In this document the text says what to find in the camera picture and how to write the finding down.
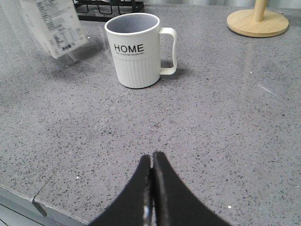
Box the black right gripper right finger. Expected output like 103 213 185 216
153 152 229 226

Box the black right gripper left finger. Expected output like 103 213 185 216
89 155 151 226

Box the whole milk carton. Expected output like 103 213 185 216
19 0 87 58

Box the white HOME mug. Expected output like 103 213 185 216
104 13 177 89

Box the wooden mug tree stand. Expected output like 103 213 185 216
227 0 289 38

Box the black wire mug rack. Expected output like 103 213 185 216
73 0 144 22

